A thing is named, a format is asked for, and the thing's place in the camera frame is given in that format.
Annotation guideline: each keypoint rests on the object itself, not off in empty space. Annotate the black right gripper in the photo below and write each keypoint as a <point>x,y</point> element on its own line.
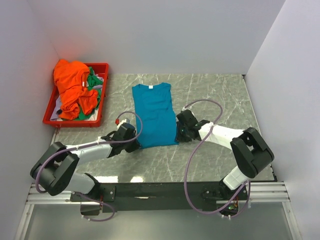
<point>179,138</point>

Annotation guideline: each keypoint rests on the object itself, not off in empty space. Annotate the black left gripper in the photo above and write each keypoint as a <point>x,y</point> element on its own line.
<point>135,146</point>

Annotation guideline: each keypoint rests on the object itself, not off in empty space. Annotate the blue t shirt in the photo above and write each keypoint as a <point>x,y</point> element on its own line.
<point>157,122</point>

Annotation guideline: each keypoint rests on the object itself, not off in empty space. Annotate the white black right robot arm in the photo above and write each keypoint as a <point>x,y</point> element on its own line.
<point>251,152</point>

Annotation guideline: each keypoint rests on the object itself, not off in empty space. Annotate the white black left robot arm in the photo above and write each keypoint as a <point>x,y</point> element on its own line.
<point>55,170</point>

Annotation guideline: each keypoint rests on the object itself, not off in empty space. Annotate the green t shirt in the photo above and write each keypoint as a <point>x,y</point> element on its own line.
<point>94,82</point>

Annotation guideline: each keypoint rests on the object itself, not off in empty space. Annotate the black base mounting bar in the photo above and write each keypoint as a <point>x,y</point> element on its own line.
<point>208,197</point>

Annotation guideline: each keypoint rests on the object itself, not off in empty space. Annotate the red plastic bin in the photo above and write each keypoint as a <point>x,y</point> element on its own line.
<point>100,69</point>

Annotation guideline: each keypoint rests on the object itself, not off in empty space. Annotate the orange t shirt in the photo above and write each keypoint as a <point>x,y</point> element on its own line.
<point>70,78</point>

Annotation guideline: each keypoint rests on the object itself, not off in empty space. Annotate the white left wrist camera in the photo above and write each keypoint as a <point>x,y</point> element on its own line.
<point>120,122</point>

